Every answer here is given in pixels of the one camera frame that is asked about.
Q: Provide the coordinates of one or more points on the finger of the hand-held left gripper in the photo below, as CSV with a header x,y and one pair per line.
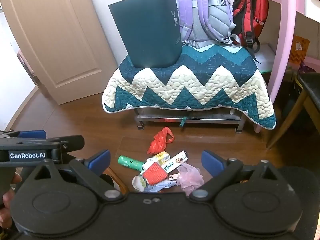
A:
x,y
72,142
32,133

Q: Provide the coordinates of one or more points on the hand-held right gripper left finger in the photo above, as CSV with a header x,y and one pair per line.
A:
x,y
100,160

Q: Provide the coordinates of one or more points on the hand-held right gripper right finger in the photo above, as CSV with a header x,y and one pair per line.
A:
x,y
212,162

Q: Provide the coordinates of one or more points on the dark teal trash bin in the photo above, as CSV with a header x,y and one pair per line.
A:
x,y
147,30

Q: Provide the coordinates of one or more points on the person's left hand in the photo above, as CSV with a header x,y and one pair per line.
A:
x,y
6,197

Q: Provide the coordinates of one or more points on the pink plastic bag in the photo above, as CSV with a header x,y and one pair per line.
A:
x,y
191,178

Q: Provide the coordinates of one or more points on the green bag roll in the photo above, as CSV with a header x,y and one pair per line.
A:
x,y
128,163

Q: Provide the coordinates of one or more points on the long white box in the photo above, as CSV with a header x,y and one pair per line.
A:
x,y
176,160

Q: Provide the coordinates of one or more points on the beige coffee stick packet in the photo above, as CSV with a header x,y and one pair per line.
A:
x,y
173,176

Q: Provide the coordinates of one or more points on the white crumpled wrapper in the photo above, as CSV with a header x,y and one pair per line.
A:
x,y
138,183

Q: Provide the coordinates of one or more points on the red foam net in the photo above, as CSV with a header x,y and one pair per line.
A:
x,y
154,173

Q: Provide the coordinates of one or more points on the yellow white small box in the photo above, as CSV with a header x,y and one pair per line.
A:
x,y
156,160

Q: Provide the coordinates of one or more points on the red plastic bag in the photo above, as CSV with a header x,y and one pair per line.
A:
x,y
160,140

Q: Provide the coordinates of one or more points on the blue crumpled wrapper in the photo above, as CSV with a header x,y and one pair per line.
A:
x,y
160,186

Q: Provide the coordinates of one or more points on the zigzag quilted blanket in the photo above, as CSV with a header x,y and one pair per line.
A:
x,y
187,80

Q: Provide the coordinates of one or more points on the beige wooden door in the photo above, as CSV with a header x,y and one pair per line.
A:
x,y
62,42

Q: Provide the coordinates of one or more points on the wooden chair black cushion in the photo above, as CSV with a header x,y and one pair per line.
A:
x,y
310,87

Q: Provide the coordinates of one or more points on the purple patterned bag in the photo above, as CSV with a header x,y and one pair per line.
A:
x,y
308,67

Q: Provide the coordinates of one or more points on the orange snack bag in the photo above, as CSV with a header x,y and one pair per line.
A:
x,y
298,50

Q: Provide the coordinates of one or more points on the purple grey backpack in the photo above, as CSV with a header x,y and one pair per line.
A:
x,y
200,10

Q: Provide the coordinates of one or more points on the red black backpack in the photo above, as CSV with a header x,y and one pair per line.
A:
x,y
250,7

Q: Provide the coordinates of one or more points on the white shelf board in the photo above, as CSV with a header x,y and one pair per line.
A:
x,y
310,5

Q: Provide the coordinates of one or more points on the pink furniture frame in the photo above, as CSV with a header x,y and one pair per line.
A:
x,y
285,42

